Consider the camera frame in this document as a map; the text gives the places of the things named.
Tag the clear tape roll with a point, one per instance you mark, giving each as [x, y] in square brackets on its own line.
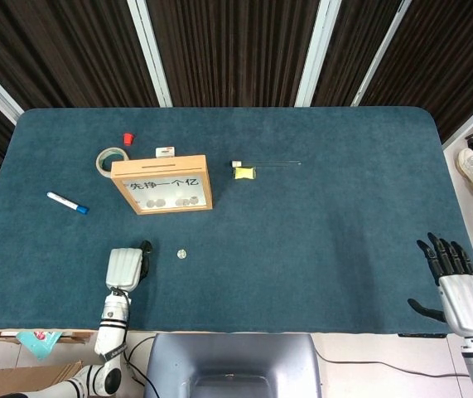
[99, 163]

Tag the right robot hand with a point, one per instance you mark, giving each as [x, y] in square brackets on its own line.
[468, 302]

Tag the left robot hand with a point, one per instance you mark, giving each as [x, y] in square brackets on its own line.
[124, 267]

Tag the small red cap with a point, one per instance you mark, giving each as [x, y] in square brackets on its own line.
[127, 139]

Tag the teal patterned paper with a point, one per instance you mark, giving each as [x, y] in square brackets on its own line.
[39, 344]

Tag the small white tag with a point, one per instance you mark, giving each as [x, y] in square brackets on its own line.
[165, 151]

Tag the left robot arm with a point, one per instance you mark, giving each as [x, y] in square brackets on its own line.
[109, 336]

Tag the black table edge bracket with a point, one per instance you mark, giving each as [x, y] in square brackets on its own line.
[422, 334]

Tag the brown cardboard box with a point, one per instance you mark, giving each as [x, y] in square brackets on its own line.
[25, 379]

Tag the brown cardboard tray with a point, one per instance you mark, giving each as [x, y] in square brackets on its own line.
[78, 336]

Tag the yellow packet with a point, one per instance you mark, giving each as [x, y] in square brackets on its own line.
[245, 173]

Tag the white marker blue cap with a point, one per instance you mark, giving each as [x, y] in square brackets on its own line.
[64, 202]

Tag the wooden coin box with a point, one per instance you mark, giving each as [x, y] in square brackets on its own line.
[159, 166]

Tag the silver coin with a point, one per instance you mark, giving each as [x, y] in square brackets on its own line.
[160, 202]
[182, 202]
[151, 203]
[182, 253]
[193, 200]

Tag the blue table cloth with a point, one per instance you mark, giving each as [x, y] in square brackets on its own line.
[281, 257]

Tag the grey robot torso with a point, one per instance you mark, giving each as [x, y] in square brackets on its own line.
[232, 360]

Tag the glass test tube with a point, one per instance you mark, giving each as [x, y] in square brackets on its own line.
[261, 163]

